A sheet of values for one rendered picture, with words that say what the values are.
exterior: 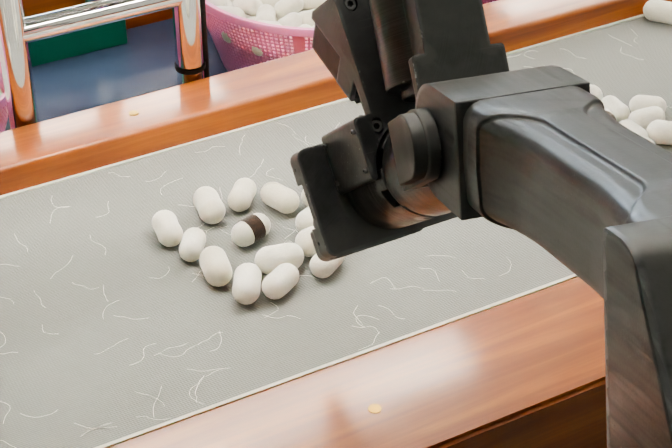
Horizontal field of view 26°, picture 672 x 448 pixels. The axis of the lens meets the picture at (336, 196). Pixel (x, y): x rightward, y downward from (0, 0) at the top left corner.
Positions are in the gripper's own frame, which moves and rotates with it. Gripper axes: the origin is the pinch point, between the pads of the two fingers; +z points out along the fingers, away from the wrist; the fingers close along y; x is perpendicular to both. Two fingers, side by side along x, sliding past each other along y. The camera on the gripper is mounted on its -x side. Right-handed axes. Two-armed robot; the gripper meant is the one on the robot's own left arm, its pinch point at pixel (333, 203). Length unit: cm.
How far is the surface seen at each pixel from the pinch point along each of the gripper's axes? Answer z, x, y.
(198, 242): 16.1, -0.7, 4.4
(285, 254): 12.3, 2.1, -0.4
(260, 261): 13.0, 2.0, 1.3
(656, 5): 26, -10, -48
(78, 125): 29.2, -13.1, 7.0
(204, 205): 18.7, -3.3, 2.2
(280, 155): 24.4, -5.8, -7.2
